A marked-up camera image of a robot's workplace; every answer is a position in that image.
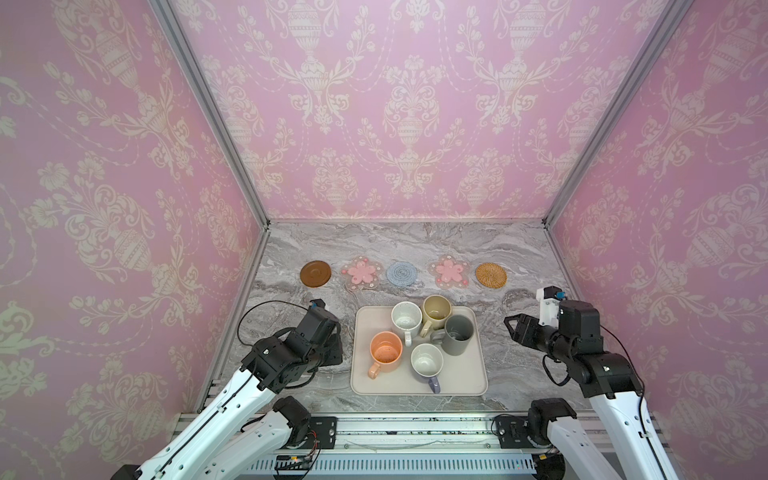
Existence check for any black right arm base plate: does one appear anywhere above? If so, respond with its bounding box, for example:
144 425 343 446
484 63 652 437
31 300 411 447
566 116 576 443
491 414 538 449

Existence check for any white ceramic mug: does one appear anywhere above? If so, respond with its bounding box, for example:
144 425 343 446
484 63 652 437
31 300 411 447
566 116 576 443
390 301 423 347

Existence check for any aluminium left corner post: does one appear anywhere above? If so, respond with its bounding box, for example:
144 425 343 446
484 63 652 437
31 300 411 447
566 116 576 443
148 0 270 230

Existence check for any brown wooden round coaster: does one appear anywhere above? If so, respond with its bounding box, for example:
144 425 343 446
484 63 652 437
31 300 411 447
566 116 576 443
299 260 332 288

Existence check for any orange ceramic mug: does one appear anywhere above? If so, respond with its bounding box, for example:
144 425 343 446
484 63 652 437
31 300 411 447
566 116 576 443
367 331 403 379

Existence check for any beige silicone tray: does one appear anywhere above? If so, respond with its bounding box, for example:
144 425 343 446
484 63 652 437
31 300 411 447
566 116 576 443
350 306 488 396

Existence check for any woven rattan round coaster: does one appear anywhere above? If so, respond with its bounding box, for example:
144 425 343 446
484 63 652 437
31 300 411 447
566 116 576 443
475 262 508 289

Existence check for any aluminium front frame rail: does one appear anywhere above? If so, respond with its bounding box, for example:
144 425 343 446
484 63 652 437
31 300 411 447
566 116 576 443
155 411 685 480

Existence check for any blue round woven coaster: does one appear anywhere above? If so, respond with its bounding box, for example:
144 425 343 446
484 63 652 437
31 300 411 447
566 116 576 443
386 261 418 288

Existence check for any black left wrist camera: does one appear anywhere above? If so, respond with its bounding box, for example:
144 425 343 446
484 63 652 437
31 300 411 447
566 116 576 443
295 299 341 355

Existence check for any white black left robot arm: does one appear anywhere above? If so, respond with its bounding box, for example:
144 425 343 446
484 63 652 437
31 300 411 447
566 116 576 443
112 330 343 479

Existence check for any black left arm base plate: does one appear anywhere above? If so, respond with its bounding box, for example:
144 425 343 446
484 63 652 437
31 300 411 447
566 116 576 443
286 416 338 450

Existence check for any aluminium right corner post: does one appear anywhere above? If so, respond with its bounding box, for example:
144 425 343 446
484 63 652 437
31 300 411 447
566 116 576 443
542 0 693 232

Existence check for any pink flower silicone coaster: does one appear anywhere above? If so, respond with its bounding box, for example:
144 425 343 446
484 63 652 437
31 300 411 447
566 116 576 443
340 256 383 292

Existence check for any grey ceramic mug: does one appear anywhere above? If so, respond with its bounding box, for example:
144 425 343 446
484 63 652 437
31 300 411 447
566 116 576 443
430 315 475 356

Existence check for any yellow beige ceramic mug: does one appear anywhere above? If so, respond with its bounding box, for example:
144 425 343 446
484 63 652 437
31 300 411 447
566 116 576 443
419 295 453 338

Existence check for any white mug purple handle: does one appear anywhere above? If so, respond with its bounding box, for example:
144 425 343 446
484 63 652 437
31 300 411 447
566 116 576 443
410 343 444 394

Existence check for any aluminium corner post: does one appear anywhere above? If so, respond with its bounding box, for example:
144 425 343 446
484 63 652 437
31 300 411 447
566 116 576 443
542 0 693 232
148 0 270 230

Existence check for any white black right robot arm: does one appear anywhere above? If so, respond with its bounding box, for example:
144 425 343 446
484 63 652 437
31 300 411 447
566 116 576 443
504 304 679 479

